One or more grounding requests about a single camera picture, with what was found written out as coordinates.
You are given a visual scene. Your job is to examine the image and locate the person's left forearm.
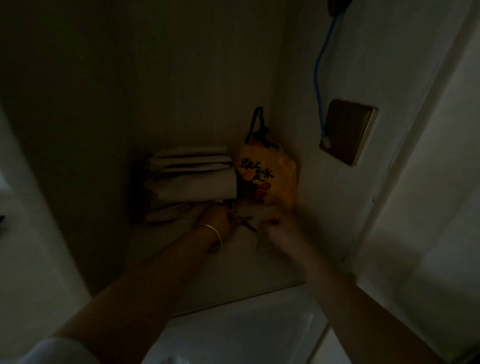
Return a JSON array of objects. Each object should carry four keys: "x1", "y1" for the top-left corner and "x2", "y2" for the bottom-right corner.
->
[{"x1": 54, "y1": 225, "x2": 223, "y2": 364}]

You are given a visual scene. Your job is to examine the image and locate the white cabinet door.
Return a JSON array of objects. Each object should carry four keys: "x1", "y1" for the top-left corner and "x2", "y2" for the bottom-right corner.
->
[{"x1": 349, "y1": 0, "x2": 480, "y2": 364}]

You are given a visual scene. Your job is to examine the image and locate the stack of folded white linens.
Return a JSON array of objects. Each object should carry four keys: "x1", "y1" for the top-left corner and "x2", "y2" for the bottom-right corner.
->
[{"x1": 142, "y1": 147, "x2": 238, "y2": 224}]

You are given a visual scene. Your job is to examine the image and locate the orange printed plastic bag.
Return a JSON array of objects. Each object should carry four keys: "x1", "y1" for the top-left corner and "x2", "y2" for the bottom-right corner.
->
[{"x1": 236, "y1": 107, "x2": 299, "y2": 211}]

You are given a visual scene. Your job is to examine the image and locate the silver bangle bracelet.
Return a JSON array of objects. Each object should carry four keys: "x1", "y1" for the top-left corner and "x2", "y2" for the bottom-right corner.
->
[{"x1": 194, "y1": 224, "x2": 223, "y2": 253}]

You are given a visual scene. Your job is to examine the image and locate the small dark scissors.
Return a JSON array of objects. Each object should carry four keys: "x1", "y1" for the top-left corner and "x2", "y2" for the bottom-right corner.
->
[{"x1": 225, "y1": 200, "x2": 259, "y2": 233}]

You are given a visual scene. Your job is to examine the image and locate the person's right hand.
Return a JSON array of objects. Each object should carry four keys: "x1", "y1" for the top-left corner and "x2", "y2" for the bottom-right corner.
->
[{"x1": 259, "y1": 210, "x2": 305, "y2": 259}]

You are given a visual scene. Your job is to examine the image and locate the blue cable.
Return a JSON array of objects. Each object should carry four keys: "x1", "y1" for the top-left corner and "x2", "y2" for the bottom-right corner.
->
[{"x1": 314, "y1": 9, "x2": 347, "y2": 149}]

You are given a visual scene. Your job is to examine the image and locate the person's right forearm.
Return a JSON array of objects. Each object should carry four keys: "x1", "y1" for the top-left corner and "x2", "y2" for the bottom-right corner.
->
[{"x1": 296, "y1": 244, "x2": 447, "y2": 364}]

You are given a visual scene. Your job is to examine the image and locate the person's left hand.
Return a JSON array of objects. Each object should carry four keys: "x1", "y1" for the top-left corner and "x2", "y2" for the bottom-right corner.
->
[{"x1": 196, "y1": 203, "x2": 244, "y2": 241}]

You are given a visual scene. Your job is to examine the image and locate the brass wall socket plate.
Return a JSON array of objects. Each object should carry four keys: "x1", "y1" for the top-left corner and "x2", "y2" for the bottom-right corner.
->
[{"x1": 319, "y1": 99, "x2": 379, "y2": 167}]

